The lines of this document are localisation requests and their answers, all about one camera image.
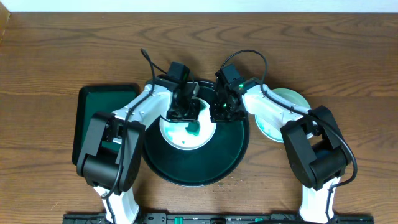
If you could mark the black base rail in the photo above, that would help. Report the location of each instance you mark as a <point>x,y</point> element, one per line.
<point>163,218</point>

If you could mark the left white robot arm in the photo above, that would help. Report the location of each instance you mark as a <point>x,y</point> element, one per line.
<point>110,152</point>

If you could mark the rectangular dark green tray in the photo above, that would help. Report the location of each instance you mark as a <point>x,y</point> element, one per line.
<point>93,98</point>

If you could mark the green sponge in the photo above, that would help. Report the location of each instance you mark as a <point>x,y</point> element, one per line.
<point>193,128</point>

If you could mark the round dark green tray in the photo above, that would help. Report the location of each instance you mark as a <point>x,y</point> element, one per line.
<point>205,165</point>

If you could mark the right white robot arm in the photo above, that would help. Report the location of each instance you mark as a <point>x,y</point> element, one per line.
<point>317,153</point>

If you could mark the white plate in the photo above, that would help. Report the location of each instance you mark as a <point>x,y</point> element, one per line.
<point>176,135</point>

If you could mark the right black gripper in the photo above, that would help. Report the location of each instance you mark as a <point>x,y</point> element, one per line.
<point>216,117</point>

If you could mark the pale green plate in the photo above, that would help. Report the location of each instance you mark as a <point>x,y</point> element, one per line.
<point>270,131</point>

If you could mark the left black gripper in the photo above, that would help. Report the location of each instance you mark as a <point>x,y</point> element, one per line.
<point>182,112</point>

